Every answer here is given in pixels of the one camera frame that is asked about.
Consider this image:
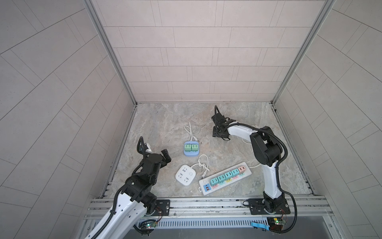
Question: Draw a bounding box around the pink plug adapter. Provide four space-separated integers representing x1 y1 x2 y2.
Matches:
238 165 246 174

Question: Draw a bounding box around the white long power strip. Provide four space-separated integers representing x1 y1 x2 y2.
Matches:
199 162 252 196

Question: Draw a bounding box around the teal blue plug adapter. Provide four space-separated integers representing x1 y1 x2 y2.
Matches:
210 177 219 186

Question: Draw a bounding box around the green plug adapter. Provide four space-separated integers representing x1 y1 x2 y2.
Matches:
184 143 192 152
191 143 199 151

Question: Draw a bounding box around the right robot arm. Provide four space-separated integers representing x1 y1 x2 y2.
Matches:
211 106 297 234

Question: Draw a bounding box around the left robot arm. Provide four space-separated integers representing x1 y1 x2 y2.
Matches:
86 137 172 239

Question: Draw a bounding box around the blue square power socket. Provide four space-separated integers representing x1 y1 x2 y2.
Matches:
184 141 200 157

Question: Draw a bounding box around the white square power socket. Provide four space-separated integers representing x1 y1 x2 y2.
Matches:
175 165 197 186

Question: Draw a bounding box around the left circuit board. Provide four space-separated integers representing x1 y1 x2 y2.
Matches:
138 220 158 233

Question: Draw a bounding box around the circuit board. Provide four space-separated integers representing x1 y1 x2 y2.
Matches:
138 220 158 233
267 217 287 233

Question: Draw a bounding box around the blue tape piece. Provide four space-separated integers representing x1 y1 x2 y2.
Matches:
251 222 269 231

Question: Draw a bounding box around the right circuit board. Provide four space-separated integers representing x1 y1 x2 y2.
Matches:
267 217 287 233

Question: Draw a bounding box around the blue socket white cable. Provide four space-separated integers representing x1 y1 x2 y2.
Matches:
182 121 198 141

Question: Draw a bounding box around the white socket knotted cable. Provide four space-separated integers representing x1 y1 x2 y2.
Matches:
190 154 211 179

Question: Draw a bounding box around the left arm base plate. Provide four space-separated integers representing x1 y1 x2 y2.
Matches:
145 199 171 217

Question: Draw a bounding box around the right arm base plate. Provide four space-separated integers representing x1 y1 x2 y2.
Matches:
243 196 291 215

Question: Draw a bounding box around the aluminium rail frame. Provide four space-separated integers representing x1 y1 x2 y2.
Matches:
84 195 334 220

